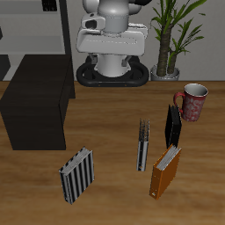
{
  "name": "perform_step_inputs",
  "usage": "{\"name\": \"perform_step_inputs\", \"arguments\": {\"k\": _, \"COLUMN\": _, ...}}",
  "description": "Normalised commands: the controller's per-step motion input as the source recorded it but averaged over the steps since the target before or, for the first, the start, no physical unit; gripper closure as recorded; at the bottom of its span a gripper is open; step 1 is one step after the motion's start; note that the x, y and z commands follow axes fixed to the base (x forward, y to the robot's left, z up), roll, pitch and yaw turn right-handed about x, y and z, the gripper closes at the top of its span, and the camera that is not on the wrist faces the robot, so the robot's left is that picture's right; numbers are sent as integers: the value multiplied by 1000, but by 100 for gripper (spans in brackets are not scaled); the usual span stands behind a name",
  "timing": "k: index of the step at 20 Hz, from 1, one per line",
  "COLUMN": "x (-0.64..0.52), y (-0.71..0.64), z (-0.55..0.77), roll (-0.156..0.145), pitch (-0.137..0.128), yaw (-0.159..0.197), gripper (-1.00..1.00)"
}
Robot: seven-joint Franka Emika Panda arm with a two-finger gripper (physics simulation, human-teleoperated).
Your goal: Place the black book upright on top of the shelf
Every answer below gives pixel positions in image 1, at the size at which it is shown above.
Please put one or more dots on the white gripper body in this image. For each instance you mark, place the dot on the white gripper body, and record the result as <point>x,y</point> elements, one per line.
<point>111,44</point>

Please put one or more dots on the orange book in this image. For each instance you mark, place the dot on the orange book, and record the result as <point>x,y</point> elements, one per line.
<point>164,175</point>

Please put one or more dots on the grey shelf unit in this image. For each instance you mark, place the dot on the grey shelf unit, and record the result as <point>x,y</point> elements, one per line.
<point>32,29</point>

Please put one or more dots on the thin grey striped book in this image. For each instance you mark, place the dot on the thin grey striped book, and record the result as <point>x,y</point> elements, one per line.
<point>143,146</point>

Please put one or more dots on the green pot plant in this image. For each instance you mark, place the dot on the green pot plant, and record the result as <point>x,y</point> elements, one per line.
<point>164,49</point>

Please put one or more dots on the flat black base plate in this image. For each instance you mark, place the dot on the flat black base plate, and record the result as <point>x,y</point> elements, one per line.
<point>112,82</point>

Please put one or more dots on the black books on shelf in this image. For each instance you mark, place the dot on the black books on shelf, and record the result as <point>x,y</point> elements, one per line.
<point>49,5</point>

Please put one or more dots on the red white-patterned mug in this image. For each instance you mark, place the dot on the red white-patterned mug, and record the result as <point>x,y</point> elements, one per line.
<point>193,107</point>

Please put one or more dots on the dark wooden cabinet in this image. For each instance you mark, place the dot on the dark wooden cabinet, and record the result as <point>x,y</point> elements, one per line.
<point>35,102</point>

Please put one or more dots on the black white striped book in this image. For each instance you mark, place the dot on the black white striped book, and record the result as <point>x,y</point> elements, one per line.
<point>77,175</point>

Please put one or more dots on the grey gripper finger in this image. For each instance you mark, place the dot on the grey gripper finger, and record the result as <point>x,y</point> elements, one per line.
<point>93,58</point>
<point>126,61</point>

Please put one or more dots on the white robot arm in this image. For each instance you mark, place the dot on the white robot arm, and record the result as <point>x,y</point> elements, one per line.
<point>112,16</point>

